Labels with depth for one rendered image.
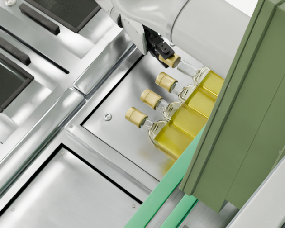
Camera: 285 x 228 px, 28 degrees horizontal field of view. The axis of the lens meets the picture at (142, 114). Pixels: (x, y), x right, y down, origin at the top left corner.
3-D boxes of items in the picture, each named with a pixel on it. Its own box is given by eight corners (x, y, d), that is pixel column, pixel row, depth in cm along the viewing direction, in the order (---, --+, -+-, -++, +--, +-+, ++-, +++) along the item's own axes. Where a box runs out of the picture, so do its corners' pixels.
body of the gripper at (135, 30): (117, 32, 150) (142, 60, 146) (111, 9, 141) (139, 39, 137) (140, 16, 152) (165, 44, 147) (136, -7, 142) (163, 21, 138)
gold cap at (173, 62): (181, 61, 141) (167, 52, 142) (181, 53, 138) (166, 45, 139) (173, 71, 140) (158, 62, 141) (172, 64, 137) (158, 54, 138)
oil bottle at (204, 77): (277, 117, 133) (202, 72, 140) (280, 107, 128) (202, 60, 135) (263, 135, 132) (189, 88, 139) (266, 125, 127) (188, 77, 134)
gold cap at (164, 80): (178, 84, 138) (163, 75, 140) (178, 78, 135) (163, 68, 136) (169, 95, 137) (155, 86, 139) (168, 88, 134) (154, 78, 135)
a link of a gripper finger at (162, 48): (148, 42, 140) (164, 60, 137) (147, 35, 137) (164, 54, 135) (158, 35, 141) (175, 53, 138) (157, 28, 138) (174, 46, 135)
